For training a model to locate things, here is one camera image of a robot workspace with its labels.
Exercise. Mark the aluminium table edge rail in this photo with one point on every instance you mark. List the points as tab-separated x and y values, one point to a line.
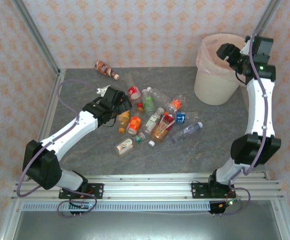
50	110

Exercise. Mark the aluminium frame post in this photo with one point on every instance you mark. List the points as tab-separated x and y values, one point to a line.
38	37
269	15

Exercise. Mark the wide aluminium extrusion beam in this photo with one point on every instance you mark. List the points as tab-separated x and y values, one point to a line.
147	191

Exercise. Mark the orange red label bottle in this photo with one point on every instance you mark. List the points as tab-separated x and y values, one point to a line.
134	123

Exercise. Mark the green label clear bottle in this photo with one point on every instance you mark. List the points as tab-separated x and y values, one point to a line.
148	102

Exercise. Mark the amber tea bottle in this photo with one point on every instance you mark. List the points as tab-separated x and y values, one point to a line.
162	127

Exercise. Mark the white green label bottle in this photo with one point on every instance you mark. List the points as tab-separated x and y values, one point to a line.
152	121

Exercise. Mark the grey metal panel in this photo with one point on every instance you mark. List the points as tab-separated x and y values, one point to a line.
147	227

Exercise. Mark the small circuit board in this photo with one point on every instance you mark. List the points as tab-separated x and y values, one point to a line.
85	206
230	203

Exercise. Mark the pink plastic bin liner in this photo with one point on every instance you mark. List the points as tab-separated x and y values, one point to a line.
204	63

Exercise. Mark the red label clear bottle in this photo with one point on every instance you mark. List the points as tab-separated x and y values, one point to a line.
134	92

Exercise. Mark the colourful label green-capped bottle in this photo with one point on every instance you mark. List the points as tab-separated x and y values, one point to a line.
124	147

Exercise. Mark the yellow juice bottle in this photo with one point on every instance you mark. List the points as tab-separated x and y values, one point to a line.
122	122

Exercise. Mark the orange label clear bottle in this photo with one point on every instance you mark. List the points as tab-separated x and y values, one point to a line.
176	103

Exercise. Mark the plain clear white-capped bottle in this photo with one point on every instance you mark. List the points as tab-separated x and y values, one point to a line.
159	96

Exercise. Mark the brown label plastic bottle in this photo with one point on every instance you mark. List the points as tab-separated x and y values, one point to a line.
104	68

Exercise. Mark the narrow aluminium extrusion beam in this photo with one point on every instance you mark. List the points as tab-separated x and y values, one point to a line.
147	177

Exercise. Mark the small brown red-capped bottle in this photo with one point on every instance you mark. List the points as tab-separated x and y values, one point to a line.
140	108

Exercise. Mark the aluminium frame leg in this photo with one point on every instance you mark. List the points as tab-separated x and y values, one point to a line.
10	220
283	220

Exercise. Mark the beige plastic bin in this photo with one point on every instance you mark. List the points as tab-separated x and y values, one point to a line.
214	87

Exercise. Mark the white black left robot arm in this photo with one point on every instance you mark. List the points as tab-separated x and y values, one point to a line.
67	130

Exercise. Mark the purple tinted clear bottle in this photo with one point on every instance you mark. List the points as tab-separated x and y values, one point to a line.
188	130

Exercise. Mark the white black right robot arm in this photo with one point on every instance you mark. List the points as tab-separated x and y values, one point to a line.
258	107

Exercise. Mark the blue label clear bottle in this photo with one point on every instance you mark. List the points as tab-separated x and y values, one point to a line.
181	117

